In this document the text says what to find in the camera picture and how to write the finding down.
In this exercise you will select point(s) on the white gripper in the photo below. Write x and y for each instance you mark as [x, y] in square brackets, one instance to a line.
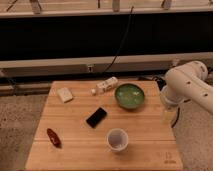
[170, 99]

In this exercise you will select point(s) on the black eraser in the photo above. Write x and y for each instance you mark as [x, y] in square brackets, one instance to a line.
[96, 117]

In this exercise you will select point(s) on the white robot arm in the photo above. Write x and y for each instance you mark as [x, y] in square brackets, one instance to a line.
[186, 81]

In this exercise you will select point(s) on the green ceramic bowl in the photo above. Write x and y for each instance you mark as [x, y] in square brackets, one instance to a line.
[129, 96]

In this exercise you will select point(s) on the white ceramic cup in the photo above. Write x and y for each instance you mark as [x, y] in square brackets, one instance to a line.
[117, 140]

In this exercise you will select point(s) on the wooden cutting board table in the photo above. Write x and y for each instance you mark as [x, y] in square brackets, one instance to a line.
[152, 145]

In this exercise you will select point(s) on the beige sponge block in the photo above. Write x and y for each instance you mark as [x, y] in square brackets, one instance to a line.
[65, 94]

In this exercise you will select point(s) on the dark red chili pepper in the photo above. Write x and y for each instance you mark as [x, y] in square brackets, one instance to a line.
[54, 138]

